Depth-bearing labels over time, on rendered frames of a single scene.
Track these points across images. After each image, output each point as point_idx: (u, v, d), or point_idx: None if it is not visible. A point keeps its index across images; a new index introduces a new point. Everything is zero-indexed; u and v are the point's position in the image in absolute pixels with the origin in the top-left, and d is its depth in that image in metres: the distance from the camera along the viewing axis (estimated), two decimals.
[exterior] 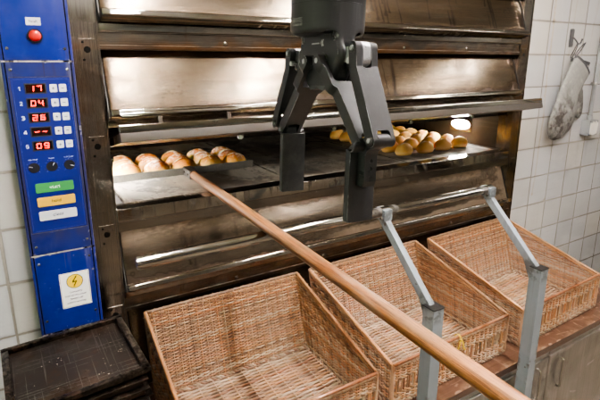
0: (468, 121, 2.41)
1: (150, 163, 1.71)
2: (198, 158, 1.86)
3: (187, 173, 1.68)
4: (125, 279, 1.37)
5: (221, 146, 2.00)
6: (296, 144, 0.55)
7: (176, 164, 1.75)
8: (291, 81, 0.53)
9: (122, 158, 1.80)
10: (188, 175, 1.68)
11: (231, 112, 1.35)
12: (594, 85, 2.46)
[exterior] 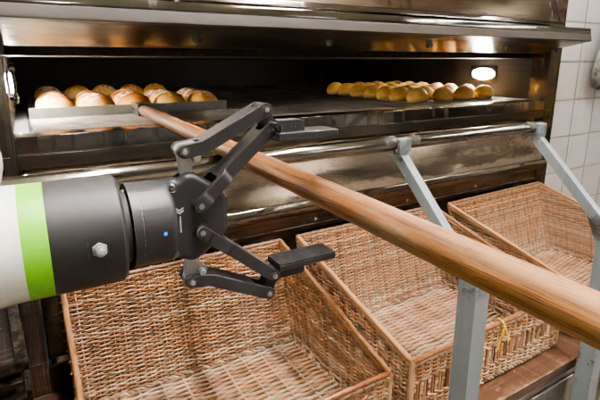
0: (492, 70, 2.00)
1: (87, 96, 1.29)
2: (156, 97, 1.45)
3: (136, 108, 1.27)
4: None
5: (189, 87, 1.59)
6: (285, 138, 0.46)
7: (123, 100, 1.34)
8: (212, 144, 0.43)
9: None
10: (137, 111, 1.26)
11: None
12: None
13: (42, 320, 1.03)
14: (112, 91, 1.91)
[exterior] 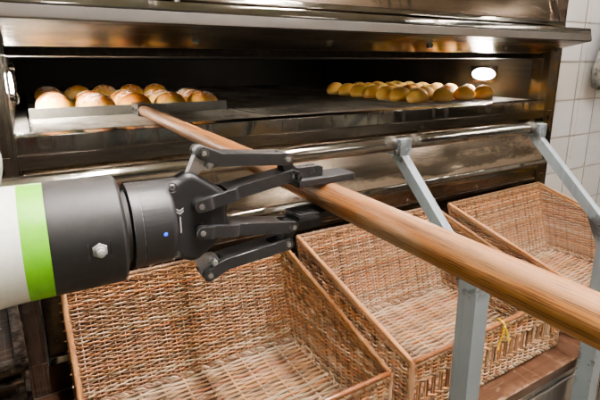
0: (492, 70, 2.00)
1: (87, 97, 1.29)
2: (156, 97, 1.45)
3: (136, 109, 1.27)
4: None
5: (189, 87, 1.59)
6: (304, 184, 0.48)
7: (123, 100, 1.34)
8: (226, 162, 0.44)
9: None
10: (137, 111, 1.26)
11: None
12: None
13: (42, 320, 1.03)
14: (112, 91, 1.91)
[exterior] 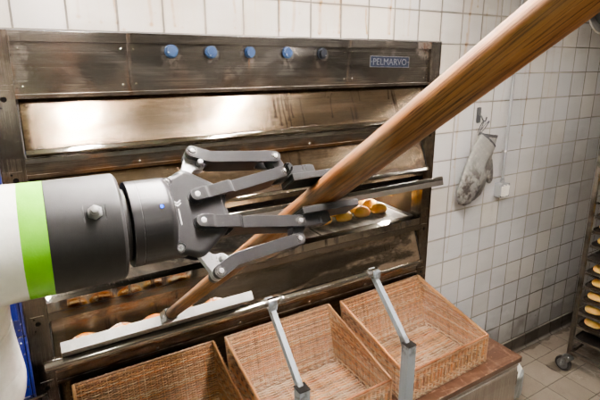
0: None
1: (112, 327, 1.45)
2: None
3: (163, 314, 1.27)
4: (54, 359, 1.65)
5: None
6: (300, 182, 0.49)
7: None
8: (217, 169, 0.46)
9: None
10: (164, 315, 1.26)
11: None
12: (504, 153, 2.73)
13: None
14: None
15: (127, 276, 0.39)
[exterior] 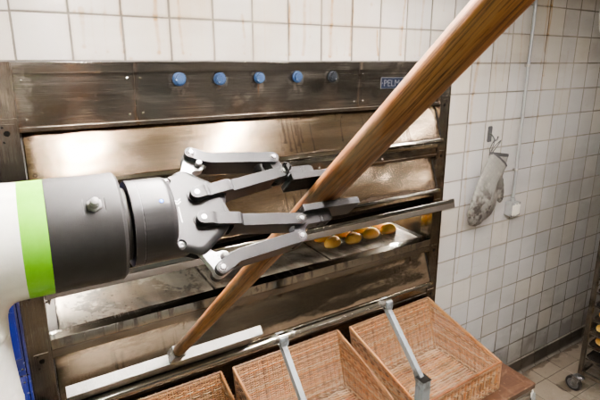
0: None
1: None
2: None
3: (170, 353, 1.24)
4: (59, 396, 1.60)
5: None
6: (299, 182, 0.49)
7: None
8: (216, 170, 0.47)
9: None
10: (172, 354, 1.23)
11: None
12: (515, 171, 2.68)
13: None
14: None
15: (128, 274, 0.38)
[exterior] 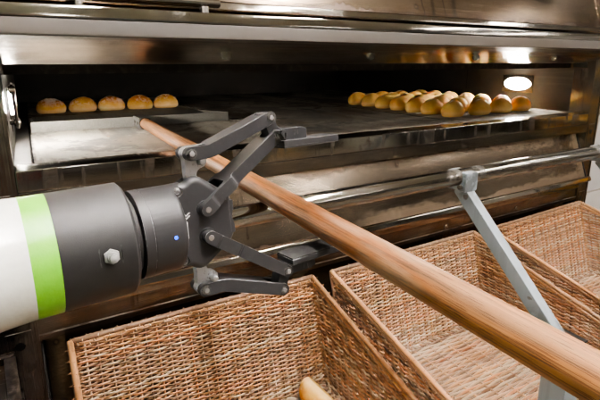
0: (528, 79, 1.86)
1: None
2: None
3: (137, 121, 1.27)
4: None
5: None
6: (288, 146, 0.46)
7: None
8: (215, 150, 0.43)
9: None
10: (138, 124, 1.26)
11: (209, 7, 0.81)
12: None
13: (46, 379, 0.89)
14: (120, 103, 1.77)
15: None
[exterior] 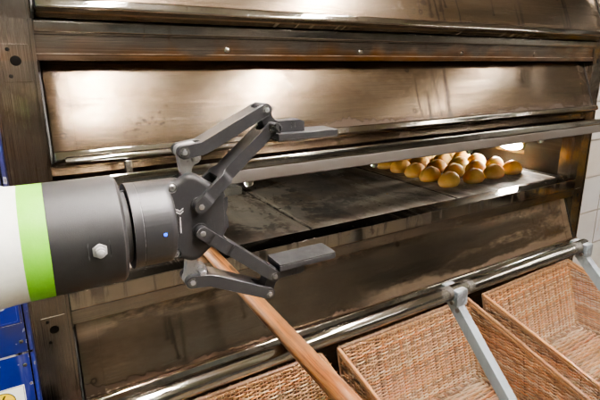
0: None
1: None
2: None
3: None
4: (83, 390, 0.95)
5: None
6: (284, 138, 0.46)
7: None
8: (212, 144, 0.43)
9: None
10: None
11: None
12: None
13: None
14: None
15: None
